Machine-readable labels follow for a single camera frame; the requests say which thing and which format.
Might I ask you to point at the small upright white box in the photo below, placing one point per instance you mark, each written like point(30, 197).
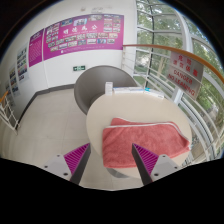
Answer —
point(109, 88)

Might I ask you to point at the red-lettered warning sign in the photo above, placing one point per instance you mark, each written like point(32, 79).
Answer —
point(185, 75)

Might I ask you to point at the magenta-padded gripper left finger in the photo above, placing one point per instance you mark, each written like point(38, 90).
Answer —
point(77, 158)

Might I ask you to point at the green exit sign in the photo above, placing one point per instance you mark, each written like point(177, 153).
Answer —
point(79, 68)

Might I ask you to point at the white railing with orange handrail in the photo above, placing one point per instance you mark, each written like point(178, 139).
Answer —
point(160, 47)

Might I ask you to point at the pink towel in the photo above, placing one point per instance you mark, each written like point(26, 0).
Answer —
point(143, 136)

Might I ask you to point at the white photo wall poster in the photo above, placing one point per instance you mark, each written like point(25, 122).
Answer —
point(22, 63)
point(14, 81)

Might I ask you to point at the flat white box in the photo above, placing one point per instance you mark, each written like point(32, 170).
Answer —
point(122, 90)
point(139, 89)

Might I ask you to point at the white box with blue end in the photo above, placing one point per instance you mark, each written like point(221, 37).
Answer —
point(155, 93)

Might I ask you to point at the grey round-back chair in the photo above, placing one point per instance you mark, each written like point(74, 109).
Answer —
point(96, 80)

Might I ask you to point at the large magenta wall poster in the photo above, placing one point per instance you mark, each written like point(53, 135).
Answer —
point(83, 35)

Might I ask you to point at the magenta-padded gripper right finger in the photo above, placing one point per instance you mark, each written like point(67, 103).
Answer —
point(146, 160)

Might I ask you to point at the short white stair railing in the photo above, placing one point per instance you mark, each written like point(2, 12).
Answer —
point(7, 113)

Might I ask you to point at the narrow magenta wall poster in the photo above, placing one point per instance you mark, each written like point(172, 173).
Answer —
point(35, 48)

